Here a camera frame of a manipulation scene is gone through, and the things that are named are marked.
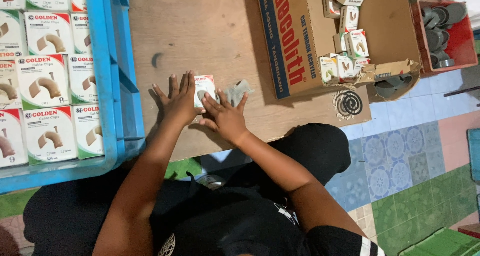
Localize person's right hand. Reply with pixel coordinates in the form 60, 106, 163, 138
199, 88, 250, 144

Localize person's left hand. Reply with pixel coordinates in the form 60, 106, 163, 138
152, 70, 206, 128

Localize single white cable clip carton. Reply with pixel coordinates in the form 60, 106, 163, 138
194, 75, 218, 109

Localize clear bag of grey clips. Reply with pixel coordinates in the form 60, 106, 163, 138
220, 79, 256, 107

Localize clear tape roll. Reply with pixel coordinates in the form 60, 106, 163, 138
195, 174, 227, 191

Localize blue plastic crate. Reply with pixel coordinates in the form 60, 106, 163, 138
0, 0, 146, 195

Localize black trousers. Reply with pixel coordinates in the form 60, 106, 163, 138
22, 123, 352, 256

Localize large brown cardboard box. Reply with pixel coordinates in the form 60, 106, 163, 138
256, 0, 423, 101

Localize black shirt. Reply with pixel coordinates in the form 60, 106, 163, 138
149, 173, 387, 256

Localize black mosquito coil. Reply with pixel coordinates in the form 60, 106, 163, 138
333, 90, 364, 120

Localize rows of white clip boxes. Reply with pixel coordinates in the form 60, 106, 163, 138
0, 0, 104, 168

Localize pile of small clip boxes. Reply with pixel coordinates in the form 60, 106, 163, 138
318, 0, 372, 85

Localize torn brown cardboard box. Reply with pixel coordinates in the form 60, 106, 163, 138
355, 59, 423, 104

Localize heap of grey round discs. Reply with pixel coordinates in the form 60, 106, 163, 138
421, 2, 468, 69

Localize dark thin rod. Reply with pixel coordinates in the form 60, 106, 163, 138
443, 85, 480, 98

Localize red plastic bin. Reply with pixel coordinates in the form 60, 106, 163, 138
410, 0, 479, 77

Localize green plastic crate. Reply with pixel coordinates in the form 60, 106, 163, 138
397, 227, 480, 256

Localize blue plastic container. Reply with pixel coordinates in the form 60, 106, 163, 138
467, 128, 480, 182

